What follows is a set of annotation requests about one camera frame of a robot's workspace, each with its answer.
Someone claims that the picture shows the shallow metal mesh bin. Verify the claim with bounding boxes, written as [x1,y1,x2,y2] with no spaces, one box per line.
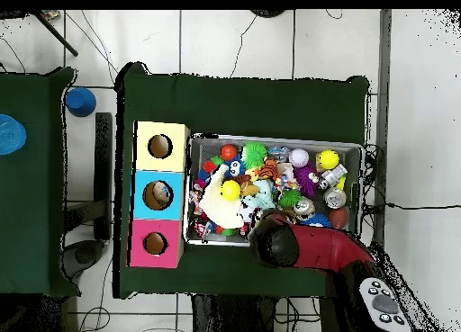
[183,132,365,248]

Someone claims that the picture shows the dark grey round seat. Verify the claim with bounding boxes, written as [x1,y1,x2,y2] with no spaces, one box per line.
[62,238,106,279]

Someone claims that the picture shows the black pole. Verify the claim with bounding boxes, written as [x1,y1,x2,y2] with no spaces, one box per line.
[33,11,79,58]

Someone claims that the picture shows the green spiky ball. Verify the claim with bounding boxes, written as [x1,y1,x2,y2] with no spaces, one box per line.
[240,140,269,169]

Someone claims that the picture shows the wooden box with three holes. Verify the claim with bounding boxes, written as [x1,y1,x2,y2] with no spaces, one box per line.
[126,120,191,269]

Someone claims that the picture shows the orange striped tiger plush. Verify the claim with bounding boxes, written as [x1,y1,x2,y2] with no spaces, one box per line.
[253,157,279,182]

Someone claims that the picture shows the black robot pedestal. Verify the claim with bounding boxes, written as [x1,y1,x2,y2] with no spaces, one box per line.
[190,293,278,332]

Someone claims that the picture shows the black floor cable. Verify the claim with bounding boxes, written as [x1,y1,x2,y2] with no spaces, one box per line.
[384,202,461,211]

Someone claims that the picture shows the blue spiky toy with eyes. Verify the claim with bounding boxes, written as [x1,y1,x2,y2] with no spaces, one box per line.
[299,212,332,229]

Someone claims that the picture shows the crushed clear bottle blue label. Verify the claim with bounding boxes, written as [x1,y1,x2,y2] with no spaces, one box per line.
[158,183,173,204]

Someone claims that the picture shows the purple spiky toy with eyes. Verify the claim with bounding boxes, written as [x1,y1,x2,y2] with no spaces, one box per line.
[292,160,320,199]

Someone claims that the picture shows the cream muslin cloth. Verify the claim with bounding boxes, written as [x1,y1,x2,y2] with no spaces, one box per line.
[197,163,247,230]

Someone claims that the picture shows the blue round lid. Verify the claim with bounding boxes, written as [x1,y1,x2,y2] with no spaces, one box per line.
[0,113,28,156]

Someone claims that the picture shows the yellow smiley ball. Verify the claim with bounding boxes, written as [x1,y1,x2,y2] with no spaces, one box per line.
[316,148,340,170]

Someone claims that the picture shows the black round stand base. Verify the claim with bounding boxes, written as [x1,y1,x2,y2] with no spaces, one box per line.
[249,9,287,19]

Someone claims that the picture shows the orange red ball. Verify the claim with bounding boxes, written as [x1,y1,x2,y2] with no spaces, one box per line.
[220,143,239,163]

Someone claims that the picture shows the light teal muslin cloth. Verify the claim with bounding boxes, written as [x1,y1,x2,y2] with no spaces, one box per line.
[244,179,276,211]

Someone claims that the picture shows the yellow tennis ball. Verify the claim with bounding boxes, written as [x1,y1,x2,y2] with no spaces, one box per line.
[220,179,241,202]

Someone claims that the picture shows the white baseball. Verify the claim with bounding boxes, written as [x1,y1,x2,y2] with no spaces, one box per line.
[288,148,310,168]

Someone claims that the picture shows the blue plastic cup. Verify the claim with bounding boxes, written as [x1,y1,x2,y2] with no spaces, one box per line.
[65,86,97,118]

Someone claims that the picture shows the dark green table cloth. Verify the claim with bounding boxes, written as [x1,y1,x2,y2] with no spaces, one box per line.
[0,67,82,299]
[113,61,372,306]

